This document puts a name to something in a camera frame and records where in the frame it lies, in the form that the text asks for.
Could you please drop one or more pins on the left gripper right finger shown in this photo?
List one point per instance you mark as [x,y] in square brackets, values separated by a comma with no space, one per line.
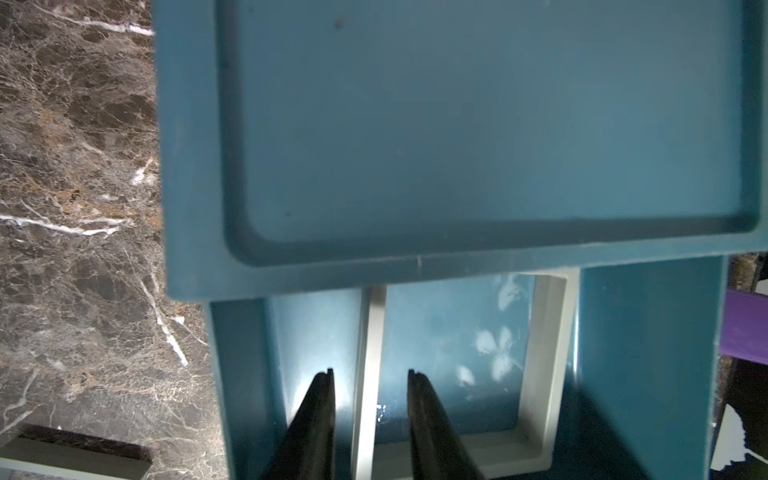
[437,451]

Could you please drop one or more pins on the teal top drawer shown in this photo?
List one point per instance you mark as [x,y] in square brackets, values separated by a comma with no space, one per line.
[638,388]

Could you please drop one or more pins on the teal drawer cabinet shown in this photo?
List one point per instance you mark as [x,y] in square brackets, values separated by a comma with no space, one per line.
[314,145]

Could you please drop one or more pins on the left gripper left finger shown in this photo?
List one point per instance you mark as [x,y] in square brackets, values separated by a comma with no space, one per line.
[307,450]

